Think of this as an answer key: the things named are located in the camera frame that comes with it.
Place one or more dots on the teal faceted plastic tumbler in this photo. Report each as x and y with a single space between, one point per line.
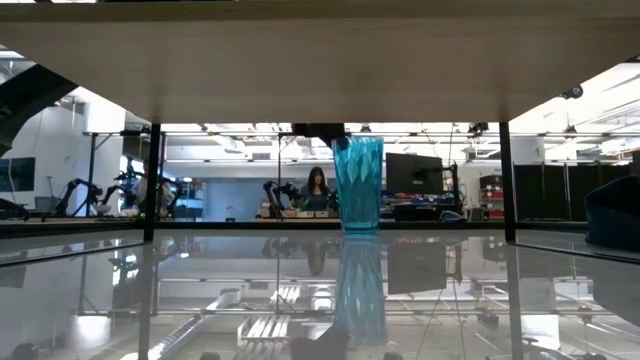
357 185

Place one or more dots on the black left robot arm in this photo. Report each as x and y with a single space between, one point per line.
30 105

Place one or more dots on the black background robot arm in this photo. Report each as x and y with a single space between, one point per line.
75 195
172 192
277 195

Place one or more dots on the person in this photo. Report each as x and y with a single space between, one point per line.
316 192

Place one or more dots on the wooden tray board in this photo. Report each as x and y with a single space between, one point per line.
320 60

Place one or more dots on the black computer monitor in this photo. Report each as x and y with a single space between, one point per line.
412 172

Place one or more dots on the red bin rack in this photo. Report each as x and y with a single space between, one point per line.
492 197

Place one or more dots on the dark room partition panels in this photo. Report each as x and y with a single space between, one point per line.
565 192

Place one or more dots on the dark navy cloth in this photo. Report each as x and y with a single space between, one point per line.
615 215

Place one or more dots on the small black ceiling camera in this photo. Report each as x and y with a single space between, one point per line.
572 92

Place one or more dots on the dark wall screen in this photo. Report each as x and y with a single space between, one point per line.
17 174

